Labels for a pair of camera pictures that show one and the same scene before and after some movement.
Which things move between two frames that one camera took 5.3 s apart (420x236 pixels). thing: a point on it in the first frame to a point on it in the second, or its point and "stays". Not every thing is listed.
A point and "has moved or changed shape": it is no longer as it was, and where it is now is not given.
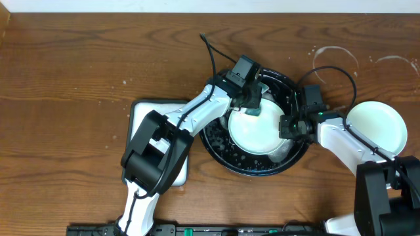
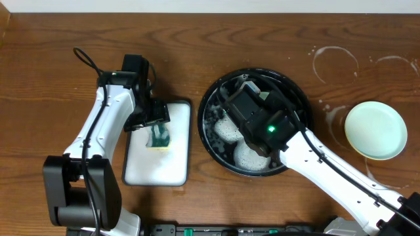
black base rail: x=188 y=229 stays
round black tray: x=218 y=145 stays
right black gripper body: x=291 y=128 to x=277 y=105
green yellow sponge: x=254 y=111 has moved or changed shape
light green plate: x=380 y=124 stays
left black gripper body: x=251 y=98 to x=152 y=118
